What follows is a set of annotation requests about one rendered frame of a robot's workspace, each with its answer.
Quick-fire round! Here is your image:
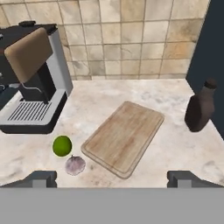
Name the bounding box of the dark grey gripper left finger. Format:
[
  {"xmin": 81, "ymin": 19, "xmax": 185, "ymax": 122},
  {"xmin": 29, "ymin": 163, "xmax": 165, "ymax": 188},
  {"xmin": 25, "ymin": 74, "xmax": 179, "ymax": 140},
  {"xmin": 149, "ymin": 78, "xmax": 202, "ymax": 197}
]
[{"xmin": 1, "ymin": 171, "xmax": 58, "ymax": 189}]

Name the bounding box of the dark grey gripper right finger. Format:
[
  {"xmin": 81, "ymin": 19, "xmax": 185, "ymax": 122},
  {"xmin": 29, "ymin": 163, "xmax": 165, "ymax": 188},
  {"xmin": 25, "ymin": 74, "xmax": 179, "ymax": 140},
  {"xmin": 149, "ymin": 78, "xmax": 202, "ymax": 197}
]
[{"xmin": 166, "ymin": 171, "xmax": 224, "ymax": 189}]

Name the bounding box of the pale purple garlic bulb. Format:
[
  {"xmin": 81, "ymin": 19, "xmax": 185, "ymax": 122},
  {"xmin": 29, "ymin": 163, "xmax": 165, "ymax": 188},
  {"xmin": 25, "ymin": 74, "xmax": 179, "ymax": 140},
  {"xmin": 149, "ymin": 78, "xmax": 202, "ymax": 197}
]
[{"xmin": 64, "ymin": 155, "xmax": 87, "ymax": 177}]

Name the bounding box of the green lime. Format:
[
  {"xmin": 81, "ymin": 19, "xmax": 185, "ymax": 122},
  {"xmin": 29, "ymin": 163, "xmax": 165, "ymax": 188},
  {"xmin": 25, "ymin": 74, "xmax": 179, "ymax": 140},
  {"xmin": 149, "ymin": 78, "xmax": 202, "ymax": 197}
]
[{"xmin": 52, "ymin": 135, "xmax": 73, "ymax": 158}]

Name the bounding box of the wooden cutting board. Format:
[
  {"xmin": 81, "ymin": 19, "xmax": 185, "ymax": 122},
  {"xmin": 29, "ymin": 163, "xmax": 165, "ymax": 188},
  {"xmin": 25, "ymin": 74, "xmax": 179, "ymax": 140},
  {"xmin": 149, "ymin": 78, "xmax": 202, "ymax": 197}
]
[{"xmin": 80, "ymin": 101, "xmax": 165, "ymax": 180}]

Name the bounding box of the dark brown condiment bottle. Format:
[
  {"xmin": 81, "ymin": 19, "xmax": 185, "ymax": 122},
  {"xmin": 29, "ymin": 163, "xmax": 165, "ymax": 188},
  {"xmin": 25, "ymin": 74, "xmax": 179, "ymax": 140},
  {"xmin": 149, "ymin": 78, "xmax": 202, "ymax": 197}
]
[{"xmin": 184, "ymin": 78, "xmax": 218, "ymax": 133}]

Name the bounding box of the dark blue tall cabinet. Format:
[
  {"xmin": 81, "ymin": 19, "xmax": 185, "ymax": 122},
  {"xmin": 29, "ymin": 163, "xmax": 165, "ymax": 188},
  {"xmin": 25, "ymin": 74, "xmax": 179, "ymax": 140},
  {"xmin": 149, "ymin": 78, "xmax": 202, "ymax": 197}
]
[{"xmin": 185, "ymin": 0, "xmax": 224, "ymax": 133}]

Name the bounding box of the black and silver coffee machine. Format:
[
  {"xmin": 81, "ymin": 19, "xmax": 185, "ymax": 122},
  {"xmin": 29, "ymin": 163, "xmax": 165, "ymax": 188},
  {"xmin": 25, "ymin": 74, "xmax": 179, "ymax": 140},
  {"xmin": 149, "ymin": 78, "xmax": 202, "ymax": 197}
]
[{"xmin": 0, "ymin": 20, "xmax": 74, "ymax": 135}]

